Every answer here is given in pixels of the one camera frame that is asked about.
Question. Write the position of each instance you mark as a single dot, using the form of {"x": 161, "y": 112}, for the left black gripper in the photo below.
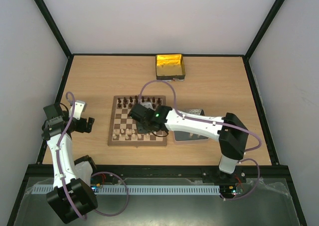
{"x": 82, "y": 129}

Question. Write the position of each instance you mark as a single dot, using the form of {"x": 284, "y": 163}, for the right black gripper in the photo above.
{"x": 140, "y": 121}

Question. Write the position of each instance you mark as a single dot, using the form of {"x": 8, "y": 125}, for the wooden chess board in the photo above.
{"x": 123, "y": 130}

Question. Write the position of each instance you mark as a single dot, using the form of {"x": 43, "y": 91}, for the silver metal tray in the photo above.
{"x": 181, "y": 136}

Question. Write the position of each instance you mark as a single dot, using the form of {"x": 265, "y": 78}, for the gold tin box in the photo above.
{"x": 170, "y": 67}

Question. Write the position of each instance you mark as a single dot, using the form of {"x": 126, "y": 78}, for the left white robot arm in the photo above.
{"x": 72, "y": 195}

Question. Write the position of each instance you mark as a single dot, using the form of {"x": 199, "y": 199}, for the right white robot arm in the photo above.
{"x": 229, "y": 131}

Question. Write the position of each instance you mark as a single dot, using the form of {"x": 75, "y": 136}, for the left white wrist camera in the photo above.
{"x": 79, "y": 108}

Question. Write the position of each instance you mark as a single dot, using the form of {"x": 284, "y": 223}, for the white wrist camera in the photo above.
{"x": 147, "y": 105}
{"x": 79, "y": 108}

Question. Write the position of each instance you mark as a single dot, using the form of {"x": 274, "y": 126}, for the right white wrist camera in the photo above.
{"x": 147, "y": 105}

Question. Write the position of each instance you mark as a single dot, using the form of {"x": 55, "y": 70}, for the white slotted cable duct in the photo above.
{"x": 157, "y": 190}

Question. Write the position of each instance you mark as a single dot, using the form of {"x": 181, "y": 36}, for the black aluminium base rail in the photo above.
{"x": 208, "y": 174}

